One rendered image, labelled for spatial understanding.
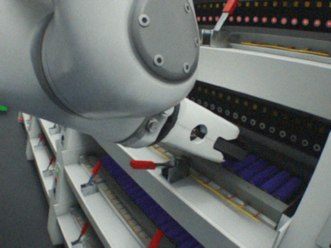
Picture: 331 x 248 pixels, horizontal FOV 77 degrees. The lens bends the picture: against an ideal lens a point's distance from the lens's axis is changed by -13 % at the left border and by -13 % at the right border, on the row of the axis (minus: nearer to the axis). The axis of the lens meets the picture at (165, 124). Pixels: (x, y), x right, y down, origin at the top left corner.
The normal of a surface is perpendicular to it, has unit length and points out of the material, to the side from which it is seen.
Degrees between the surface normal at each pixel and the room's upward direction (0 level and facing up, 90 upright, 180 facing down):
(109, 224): 18
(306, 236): 90
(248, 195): 108
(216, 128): 85
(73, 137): 90
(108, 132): 133
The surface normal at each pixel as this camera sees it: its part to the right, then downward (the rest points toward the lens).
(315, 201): -0.76, -0.10
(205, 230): -0.81, 0.19
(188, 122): 0.45, 0.27
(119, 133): 0.14, 0.85
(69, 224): 0.04, -0.93
